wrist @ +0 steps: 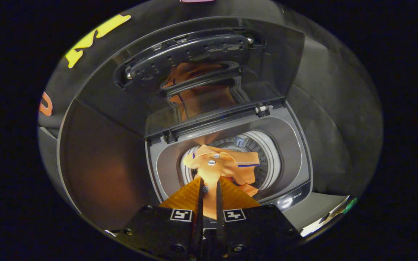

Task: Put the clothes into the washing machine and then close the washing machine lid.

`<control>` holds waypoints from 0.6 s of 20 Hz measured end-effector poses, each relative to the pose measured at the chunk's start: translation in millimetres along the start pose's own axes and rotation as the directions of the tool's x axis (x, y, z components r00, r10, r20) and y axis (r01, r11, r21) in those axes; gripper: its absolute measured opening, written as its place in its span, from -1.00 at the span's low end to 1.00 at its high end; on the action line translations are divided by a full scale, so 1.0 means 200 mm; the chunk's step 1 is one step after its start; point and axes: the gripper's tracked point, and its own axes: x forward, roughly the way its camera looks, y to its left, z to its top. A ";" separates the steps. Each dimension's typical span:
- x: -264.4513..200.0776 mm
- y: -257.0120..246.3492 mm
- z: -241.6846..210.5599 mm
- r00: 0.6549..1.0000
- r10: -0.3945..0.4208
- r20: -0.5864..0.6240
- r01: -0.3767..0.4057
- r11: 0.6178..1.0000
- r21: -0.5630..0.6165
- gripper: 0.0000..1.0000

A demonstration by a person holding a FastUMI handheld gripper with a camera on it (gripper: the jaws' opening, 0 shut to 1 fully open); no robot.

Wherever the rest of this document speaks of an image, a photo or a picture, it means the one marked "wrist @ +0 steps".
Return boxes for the small green object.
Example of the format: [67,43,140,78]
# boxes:
[343,198,358,214]

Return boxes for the orange polo shirt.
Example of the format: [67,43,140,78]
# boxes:
[183,144,261,220]

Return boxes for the grey washing machine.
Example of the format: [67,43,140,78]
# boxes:
[75,16,314,212]

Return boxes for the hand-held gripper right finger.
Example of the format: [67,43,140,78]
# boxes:
[216,176,303,260]

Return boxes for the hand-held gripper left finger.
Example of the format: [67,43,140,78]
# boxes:
[116,177,205,261]

